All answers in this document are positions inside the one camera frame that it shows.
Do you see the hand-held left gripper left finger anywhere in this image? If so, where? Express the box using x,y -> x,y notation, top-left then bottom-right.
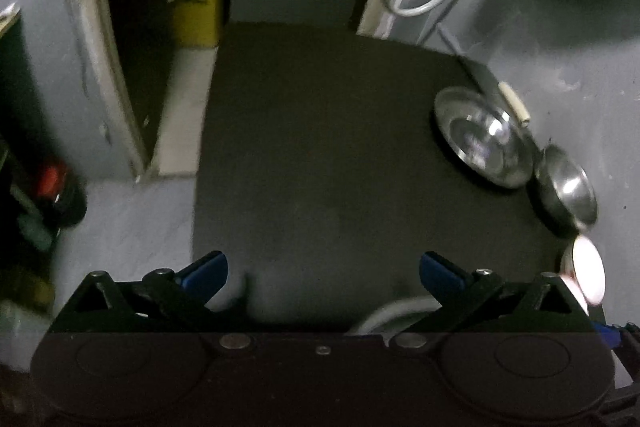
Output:
52,251 -> 251,350

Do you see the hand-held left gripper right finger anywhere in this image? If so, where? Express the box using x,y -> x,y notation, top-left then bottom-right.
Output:
392,251 -> 596,350

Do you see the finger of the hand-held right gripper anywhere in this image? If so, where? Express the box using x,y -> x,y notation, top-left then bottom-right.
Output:
591,319 -> 640,354

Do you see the white bowl with red rim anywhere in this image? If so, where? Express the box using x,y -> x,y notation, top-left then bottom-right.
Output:
559,234 -> 607,308

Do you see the stainless steel plate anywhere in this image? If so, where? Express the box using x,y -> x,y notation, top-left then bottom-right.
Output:
433,87 -> 536,188

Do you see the stainless steel bowl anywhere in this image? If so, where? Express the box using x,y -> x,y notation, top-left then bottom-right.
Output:
534,144 -> 599,238

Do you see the red-capped jar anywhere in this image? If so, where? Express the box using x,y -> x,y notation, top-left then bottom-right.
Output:
37,162 -> 88,228

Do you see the small white cylinder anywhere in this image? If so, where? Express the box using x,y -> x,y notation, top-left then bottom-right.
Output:
460,57 -> 532,128

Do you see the yellow bin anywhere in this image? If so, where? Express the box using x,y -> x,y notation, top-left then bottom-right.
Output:
167,0 -> 224,48

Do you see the wooden door frame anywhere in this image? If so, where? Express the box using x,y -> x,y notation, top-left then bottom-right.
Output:
55,0 -> 401,182

